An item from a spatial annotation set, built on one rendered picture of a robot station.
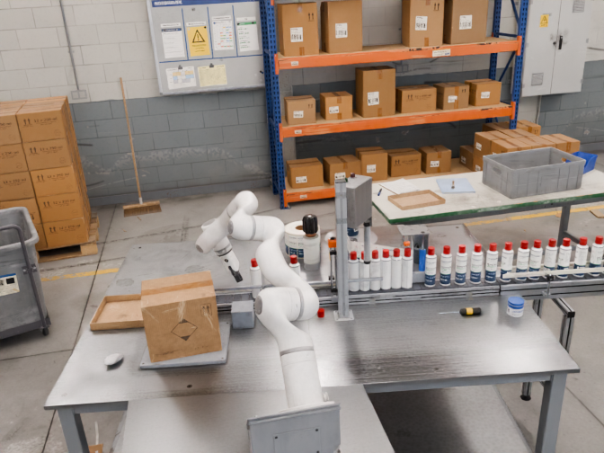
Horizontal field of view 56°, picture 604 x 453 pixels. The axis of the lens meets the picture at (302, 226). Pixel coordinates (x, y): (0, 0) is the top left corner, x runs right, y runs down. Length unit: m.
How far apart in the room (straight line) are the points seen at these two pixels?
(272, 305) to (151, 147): 5.11
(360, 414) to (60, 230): 4.08
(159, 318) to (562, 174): 3.10
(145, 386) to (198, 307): 0.37
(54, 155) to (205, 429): 3.75
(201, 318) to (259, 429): 0.69
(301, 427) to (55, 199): 4.12
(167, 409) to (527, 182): 2.99
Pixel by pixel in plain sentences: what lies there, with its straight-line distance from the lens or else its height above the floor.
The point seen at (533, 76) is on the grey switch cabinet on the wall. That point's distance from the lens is 7.56.
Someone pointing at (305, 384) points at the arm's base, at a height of 1.08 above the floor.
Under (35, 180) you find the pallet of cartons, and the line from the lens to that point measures 5.59.
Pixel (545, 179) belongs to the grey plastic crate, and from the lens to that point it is 4.42.
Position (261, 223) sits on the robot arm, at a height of 1.43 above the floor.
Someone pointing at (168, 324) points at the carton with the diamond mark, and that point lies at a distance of 2.43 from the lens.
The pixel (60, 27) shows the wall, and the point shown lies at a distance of 6.80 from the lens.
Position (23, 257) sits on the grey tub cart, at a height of 0.68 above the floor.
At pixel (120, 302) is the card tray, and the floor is 0.83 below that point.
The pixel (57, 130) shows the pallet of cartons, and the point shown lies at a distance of 5.46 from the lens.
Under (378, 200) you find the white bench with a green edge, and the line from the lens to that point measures 4.19.
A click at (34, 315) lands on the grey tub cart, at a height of 0.23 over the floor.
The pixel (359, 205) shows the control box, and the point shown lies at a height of 1.38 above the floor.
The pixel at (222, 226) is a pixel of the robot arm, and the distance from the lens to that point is 2.52.
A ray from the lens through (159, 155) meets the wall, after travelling 6.92.
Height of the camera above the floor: 2.27
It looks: 23 degrees down
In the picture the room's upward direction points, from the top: 3 degrees counter-clockwise
